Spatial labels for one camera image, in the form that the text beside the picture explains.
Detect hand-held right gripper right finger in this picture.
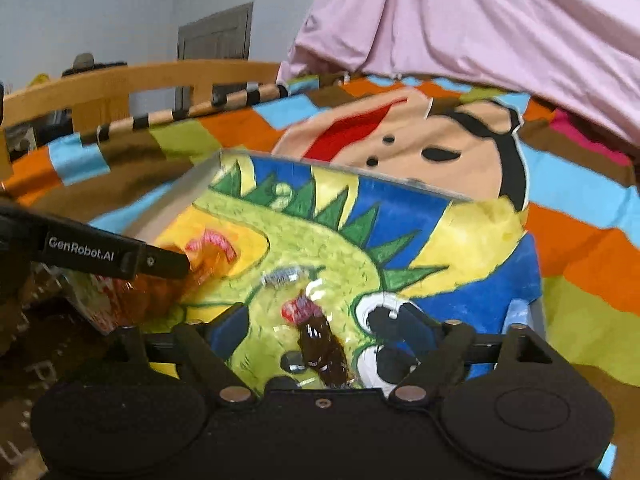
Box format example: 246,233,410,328
367,304,553,406

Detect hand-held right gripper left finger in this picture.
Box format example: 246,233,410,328
107,304,256,406

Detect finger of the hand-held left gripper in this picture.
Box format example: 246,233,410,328
134,243,192,281

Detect orange snack packet pink top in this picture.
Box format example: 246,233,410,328
62,229,242,337

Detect cola bottle gummy candy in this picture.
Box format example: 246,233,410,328
281,294,352,389

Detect small silver wrapped candy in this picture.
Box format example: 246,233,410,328
261,268,303,288

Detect dark bundle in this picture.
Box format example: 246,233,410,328
61,52,129,79

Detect cartoon printed blanket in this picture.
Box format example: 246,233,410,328
0,72,640,480

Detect brown door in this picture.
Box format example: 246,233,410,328
176,2,254,111

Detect pink bed sheet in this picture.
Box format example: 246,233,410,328
276,0,640,147

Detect wooden bed rail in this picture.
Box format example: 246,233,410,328
0,59,282,163

